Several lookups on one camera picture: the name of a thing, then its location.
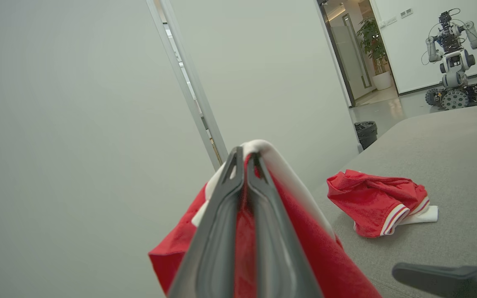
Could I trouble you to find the black trash bin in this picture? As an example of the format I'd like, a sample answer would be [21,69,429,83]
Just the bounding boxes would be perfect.
[354,121,378,151]

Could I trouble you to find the white grey wheeled background robot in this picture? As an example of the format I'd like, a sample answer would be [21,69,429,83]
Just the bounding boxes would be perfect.
[421,8,477,111]

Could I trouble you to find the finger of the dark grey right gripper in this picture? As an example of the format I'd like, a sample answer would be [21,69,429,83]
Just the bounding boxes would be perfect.
[392,262,477,298]

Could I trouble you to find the dark door frame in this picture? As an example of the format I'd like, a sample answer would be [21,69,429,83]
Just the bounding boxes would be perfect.
[316,0,357,109]

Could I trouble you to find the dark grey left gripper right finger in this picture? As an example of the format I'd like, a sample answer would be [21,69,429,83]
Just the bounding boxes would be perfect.
[246,152,324,298]

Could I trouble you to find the red shirt with white collar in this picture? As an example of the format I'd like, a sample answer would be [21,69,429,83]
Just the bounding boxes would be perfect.
[148,139,383,298]

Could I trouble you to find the white plant pot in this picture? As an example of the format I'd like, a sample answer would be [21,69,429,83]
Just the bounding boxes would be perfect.
[372,71,393,91]

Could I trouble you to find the green potted plant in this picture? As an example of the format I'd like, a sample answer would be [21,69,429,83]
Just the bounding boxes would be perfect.
[357,18,389,76]

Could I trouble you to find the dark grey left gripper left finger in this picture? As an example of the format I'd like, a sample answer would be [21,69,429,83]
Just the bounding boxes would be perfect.
[167,147,244,298]

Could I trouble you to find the red shorts with striped hem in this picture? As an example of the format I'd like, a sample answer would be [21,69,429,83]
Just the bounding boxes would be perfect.
[327,169,439,238]

